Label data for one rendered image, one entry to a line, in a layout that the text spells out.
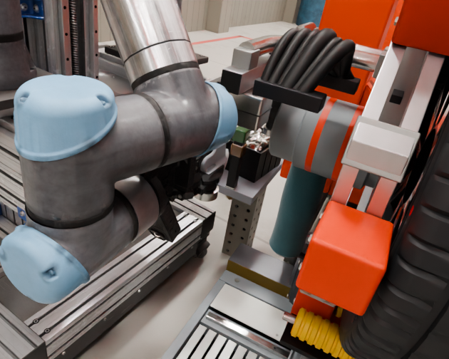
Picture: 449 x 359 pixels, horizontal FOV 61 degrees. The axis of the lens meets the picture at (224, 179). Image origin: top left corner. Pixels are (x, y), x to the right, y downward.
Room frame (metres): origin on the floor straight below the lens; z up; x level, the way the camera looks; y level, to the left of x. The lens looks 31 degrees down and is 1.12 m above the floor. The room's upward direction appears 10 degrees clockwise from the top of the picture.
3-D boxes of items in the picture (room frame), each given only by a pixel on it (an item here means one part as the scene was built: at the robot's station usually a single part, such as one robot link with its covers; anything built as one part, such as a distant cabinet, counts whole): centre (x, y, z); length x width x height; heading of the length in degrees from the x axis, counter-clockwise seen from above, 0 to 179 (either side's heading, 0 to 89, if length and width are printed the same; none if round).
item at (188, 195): (0.43, 0.08, 0.86); 0.12 x 0.08 x 0.09; 159
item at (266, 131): (0.87, -0.09, 0.83); 0.04 x 0.04 x 0.16
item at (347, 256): (0.34, -0.14, 0.85); 0.09 x 0.08 x 0.07; 159
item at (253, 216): (1.30, -0.11, 0.21); 0.10 x 0.10 x 0.42; 69
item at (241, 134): (1.08, -0.03, 0.64); 0.04 x 0.04 x 0.04; 69
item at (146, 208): (0.35, 0.11, 0.85); 0.08 x 0.05 x 0.08; 69
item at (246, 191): (1.27, -0.10, 0.44); 0.43 x 0.17 x 0.03; 159
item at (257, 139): (1.25, -0.09, 0.51); 0.20 x 0.14 x 0.13; 151
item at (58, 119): (0.29, 0.12, 0.95); 0.11 x 0.08 x 0.11; 141
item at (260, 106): (0.55, 0.00, 0.93); 0.09 x 0.05 x 0.05; 69
